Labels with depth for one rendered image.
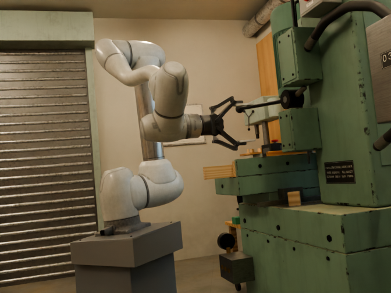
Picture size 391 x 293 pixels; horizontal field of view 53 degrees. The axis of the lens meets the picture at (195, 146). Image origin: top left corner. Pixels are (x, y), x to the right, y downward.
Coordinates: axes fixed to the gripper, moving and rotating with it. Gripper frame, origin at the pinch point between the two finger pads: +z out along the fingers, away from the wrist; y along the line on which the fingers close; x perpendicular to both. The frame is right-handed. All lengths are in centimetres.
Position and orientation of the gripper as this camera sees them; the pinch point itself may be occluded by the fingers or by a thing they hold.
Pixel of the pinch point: (249, 122)
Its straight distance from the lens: 148.6
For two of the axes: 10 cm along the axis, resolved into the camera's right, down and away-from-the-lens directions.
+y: -0.8, -10.0, 0.1
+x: -3.1, 0.3, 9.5
